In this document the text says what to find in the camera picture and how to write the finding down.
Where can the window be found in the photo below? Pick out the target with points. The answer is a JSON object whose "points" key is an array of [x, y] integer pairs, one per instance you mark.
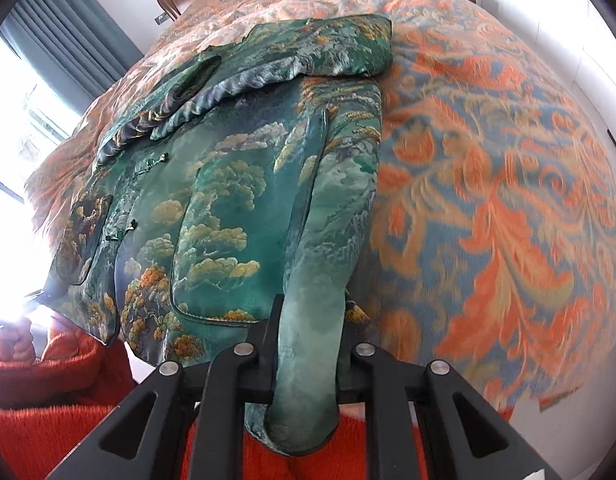
{"points": [[17, 160]]}

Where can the white wardrobe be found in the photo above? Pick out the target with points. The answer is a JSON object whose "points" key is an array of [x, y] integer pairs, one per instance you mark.
{"points": [[588, 85]]}

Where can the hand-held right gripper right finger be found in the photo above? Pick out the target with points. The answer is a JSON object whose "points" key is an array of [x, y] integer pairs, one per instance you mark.
{"points": [[358, 375]]}

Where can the person's left hand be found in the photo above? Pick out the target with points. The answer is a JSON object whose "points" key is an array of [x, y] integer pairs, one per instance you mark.
{"points": [[15, 342]]}

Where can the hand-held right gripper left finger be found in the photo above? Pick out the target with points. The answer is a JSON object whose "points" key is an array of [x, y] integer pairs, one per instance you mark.
{"points": [[265, 355]]}

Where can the green patterned jacket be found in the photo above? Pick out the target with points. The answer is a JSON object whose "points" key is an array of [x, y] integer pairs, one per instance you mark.
{"points": [[227, 185]]}

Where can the wall socket beside headboard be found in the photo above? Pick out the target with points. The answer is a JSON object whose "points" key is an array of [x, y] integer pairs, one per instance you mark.
{"points": [[161, 18]]}

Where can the grey-blue curtain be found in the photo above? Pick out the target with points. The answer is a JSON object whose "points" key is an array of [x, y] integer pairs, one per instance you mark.
{"points": [[62, 25]]}

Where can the orange paisley quilt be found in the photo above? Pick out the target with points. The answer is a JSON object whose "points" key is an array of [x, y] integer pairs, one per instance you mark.
{"points": [[488, 185]]}

